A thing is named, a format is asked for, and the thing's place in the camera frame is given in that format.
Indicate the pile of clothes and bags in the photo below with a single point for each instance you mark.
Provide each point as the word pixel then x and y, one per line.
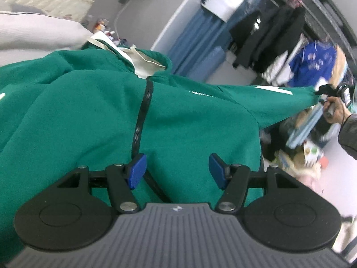
pixel 295 148

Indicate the grey bed blanket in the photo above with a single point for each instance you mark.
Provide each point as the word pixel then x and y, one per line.
pixel 33 33

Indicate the white hanging jacket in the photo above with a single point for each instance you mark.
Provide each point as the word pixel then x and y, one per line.
pixel 281 67

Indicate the row of small cosmetic bottles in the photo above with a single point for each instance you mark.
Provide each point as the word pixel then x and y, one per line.
pixel 100 25

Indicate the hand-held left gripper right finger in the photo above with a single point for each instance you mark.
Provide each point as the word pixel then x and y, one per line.
pixel 217 170

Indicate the blue curtain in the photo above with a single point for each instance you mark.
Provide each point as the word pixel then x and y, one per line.
pixel 195 39

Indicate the black hanging jackets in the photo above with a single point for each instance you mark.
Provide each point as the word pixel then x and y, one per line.
pixel 267 39

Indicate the blue hanging jersey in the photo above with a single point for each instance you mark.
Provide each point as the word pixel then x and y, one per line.
pixel 312 61

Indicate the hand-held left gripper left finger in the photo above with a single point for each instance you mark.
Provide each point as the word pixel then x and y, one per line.
pixel 136 170

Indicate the person's right hand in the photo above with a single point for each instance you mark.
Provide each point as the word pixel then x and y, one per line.
pixel 339 113

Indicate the green hoodie with cream print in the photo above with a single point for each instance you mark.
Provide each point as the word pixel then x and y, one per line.
pixel 83 117

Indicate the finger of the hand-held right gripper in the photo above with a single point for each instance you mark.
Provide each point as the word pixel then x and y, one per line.
pixel 323 90

